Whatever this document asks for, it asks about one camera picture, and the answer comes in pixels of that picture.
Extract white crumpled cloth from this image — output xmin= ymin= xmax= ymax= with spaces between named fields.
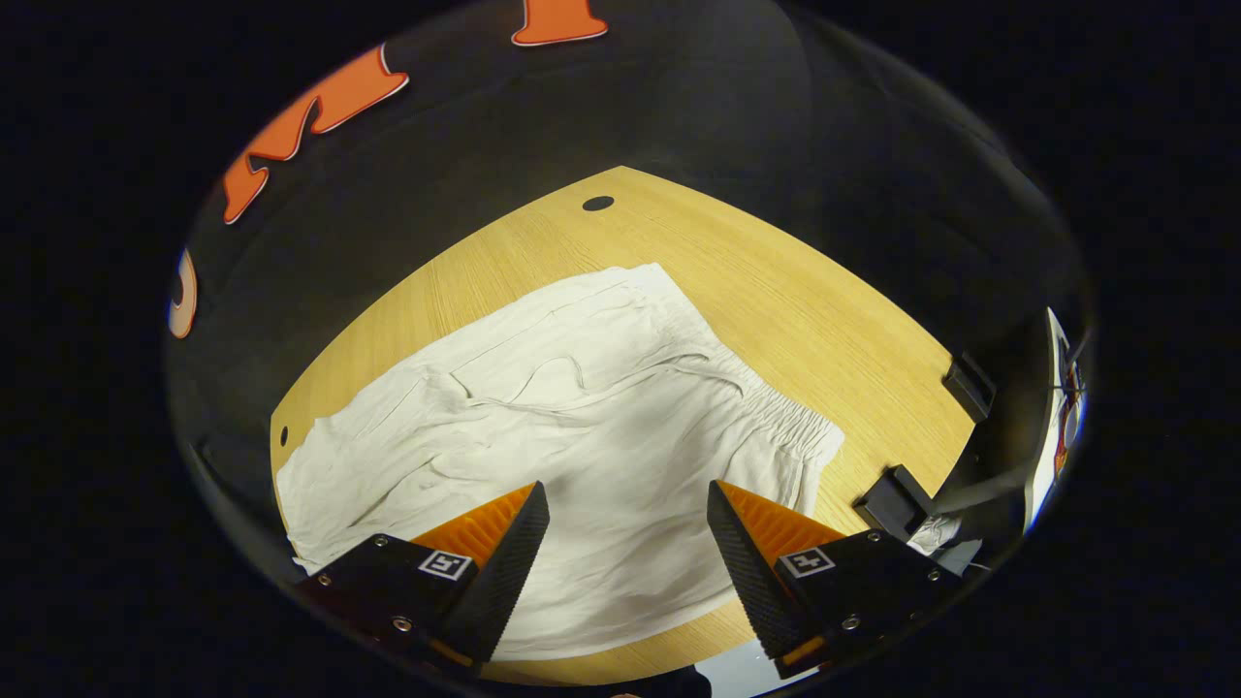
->
xmin=911 ymin=514 xmax=966 ymax=555

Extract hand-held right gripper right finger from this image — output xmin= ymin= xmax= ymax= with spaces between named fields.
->
xmin=706 ymin=480 xmax=966 ymax=680

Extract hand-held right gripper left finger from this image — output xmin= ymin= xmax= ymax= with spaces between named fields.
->
xmin=296 ymin=482 xmax=551 ymax=670

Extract white jeans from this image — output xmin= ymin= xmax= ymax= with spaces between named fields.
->
xmin=276 ymin=264 xmax=844 ymax=662

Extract black table clamp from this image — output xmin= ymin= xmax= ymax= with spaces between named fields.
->
xmin=942 ymin=351 xmax=998 ymax=423
xmin=853 ymin=465 xmax=937 ymax=542

